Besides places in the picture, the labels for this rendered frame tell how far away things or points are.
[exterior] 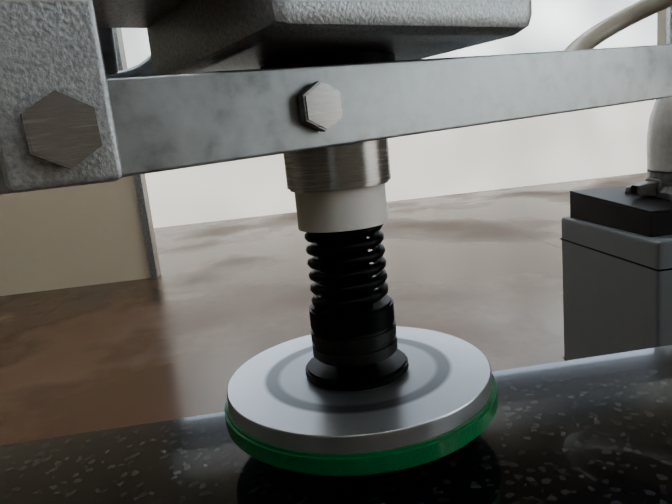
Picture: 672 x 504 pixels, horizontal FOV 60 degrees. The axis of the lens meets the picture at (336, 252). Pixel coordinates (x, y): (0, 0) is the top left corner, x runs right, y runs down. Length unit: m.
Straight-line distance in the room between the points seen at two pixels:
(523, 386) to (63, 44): 0.46
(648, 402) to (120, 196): 5.00
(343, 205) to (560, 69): 0.22
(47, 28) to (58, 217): 5.21
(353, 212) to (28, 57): 0.23
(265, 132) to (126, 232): 5.02
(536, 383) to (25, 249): 5.26
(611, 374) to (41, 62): 0.53
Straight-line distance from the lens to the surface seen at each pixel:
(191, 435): 0.55
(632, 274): 1.41
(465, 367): 0.48
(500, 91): 0.47
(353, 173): 0.41
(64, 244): 5.52
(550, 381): 0.59
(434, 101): 0.43
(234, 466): 0.49
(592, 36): 1.07
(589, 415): 0.54
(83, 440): 0.59
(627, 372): 0.62
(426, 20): 0.37
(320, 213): 0.42
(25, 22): 0.30
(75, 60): 0.30
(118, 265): 5.43
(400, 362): 0.47
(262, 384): 0.48
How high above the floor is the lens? 1.07
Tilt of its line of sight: 11 degrees down
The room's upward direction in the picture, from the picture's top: 6 degrees counter-clockwise
